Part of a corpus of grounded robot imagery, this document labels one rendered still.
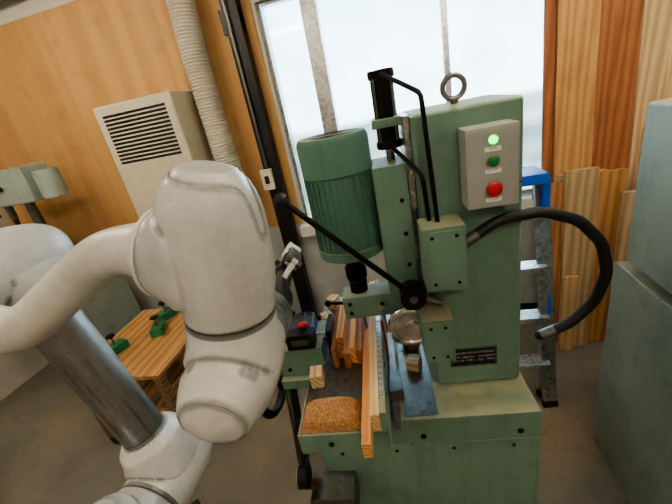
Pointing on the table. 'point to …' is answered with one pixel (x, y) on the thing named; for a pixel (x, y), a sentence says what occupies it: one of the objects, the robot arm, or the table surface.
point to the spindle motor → (341, 192)
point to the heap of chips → (332, 415)
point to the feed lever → (409, 290)
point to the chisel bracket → (365, 305)
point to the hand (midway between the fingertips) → (291, 254)
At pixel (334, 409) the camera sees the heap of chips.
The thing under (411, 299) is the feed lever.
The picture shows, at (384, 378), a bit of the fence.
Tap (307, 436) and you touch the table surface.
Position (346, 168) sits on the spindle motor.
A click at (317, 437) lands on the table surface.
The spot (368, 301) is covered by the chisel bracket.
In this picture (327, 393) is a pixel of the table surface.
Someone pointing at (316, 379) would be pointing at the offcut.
